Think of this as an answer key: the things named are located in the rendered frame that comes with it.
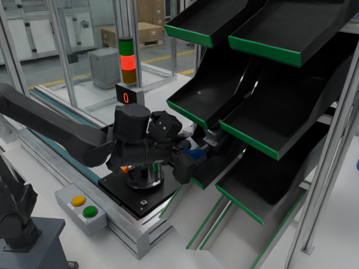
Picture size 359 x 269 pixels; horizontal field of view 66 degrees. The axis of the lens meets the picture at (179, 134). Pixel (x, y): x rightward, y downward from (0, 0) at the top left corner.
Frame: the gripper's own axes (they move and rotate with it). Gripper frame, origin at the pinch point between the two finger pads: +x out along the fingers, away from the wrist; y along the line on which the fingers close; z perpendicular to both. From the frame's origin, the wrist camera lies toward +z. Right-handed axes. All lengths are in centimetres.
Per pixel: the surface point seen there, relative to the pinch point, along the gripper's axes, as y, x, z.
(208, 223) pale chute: -9.5, 6.4, -17.6
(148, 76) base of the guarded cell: 151, 63, -37
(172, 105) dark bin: 3.0, -5.1, 9.6
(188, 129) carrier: 44, 34, -22
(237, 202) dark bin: -16.7, 3.6, -2.8
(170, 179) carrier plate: 19.5, 13.0, -27.8
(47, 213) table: 34, -25, -50
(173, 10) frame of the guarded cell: 136, 64, 17
